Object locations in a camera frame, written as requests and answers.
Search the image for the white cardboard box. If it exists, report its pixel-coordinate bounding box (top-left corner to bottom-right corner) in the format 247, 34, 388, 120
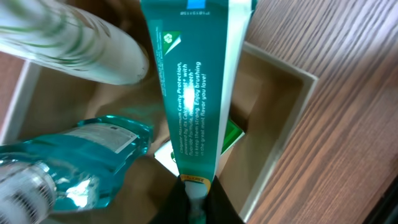
1, 43, 317, 223

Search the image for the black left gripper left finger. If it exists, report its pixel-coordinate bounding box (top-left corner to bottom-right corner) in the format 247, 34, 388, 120
150, 177, 190, 224

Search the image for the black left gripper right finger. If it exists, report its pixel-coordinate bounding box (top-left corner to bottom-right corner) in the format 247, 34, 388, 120
205, 176, 244, 224

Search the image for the green soap packet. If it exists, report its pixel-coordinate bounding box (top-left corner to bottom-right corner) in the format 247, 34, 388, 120
154, 119, 245, 177

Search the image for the blue liquid bottle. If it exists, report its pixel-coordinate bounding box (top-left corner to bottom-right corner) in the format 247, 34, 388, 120
1, 115, 153, 223

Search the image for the white lotion tube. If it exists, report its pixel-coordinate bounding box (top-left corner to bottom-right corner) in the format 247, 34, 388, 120
1, 0, 149, 85

